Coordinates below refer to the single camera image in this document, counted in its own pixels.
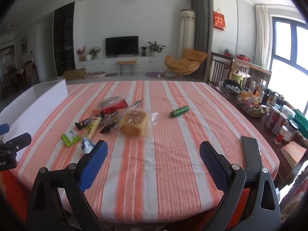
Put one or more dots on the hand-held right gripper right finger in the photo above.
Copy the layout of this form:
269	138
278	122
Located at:
213	163

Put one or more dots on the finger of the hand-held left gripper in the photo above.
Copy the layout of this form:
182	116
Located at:
18	141
4	128

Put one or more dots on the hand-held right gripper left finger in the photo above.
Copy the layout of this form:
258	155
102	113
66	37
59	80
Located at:
95	163

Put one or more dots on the blue and white packet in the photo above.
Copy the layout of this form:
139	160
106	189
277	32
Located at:
87	145

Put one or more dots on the pale yellow snack packet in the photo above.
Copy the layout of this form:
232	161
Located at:
92	130

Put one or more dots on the white cardboard box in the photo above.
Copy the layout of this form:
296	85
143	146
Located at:
36	105

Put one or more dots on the long printed snack packet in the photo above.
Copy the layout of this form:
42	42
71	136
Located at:
109	126

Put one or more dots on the dark chocolate bar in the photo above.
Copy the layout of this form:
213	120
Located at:
83	123

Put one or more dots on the clear-wrapped bread packet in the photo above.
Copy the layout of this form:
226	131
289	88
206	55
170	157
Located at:
133	124

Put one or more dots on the long red snack packet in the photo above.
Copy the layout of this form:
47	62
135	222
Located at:
115	106

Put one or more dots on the green snack packet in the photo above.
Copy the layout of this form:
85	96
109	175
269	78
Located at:
179	111

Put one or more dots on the clear biscuit bag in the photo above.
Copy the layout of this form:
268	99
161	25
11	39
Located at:
109	100

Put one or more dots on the wicker basket of snacks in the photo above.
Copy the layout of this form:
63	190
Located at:
252	107

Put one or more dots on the red cloth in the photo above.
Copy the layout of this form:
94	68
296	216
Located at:
16	197

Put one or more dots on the orange striped tablecloth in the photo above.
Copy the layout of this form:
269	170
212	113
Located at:
168	154

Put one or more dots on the wooden dining chair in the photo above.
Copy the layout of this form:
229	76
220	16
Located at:
30	71

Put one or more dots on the clear bowl with dark items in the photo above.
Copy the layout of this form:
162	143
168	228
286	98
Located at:
229	89

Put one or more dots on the group of bottles and jars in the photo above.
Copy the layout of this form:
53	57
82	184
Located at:
276	118

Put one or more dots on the orange cardboard box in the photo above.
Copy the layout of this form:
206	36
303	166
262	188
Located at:
293	154

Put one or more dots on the brown cardboard box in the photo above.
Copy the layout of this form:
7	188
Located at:
74	74

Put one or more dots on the floral printed cloth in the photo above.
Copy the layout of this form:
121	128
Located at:
294	197

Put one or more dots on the beige floor cushion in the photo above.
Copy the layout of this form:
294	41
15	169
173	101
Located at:
95	75

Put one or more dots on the dark floor mat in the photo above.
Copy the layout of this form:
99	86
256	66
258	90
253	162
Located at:
112	74

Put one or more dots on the green bag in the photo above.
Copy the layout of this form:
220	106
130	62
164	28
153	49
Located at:
300	120

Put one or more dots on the white television cabinet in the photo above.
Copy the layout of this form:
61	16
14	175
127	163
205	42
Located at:
101	63

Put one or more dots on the wooden side table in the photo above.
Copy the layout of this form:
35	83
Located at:
255	68

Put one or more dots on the orange lounge chair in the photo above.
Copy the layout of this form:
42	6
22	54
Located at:
185	62

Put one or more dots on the wooden bench stool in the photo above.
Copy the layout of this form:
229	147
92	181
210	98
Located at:
126	62

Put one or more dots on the round white vase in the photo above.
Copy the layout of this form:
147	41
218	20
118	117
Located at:
88	57

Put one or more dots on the purple round mat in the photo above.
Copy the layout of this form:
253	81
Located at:
154	74

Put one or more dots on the dark bookshelf cabinet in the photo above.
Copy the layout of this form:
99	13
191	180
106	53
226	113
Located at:
63	38

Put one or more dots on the red flowers in vase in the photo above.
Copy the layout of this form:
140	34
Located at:
81	53

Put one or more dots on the green plant in vase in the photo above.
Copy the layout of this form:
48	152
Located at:
94	52

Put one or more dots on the black television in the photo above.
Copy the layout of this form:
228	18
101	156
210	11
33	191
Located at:
122	45

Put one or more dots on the small potted plant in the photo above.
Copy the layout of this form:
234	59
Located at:
144	51

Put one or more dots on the large potted plant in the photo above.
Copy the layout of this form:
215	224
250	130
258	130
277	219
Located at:
156	47

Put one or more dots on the dark-framed window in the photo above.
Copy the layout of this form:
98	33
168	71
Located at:
288	53

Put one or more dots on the covered floor air conditioner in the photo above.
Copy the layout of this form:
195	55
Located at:
187	28

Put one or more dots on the white curtain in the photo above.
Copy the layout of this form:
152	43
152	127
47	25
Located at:
262	33

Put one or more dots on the grey curtain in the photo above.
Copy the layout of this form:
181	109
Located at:
201	19

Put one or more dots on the wall picture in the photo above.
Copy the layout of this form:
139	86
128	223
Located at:
24	44

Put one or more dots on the red wall calendar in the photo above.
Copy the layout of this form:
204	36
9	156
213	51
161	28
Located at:
219	20

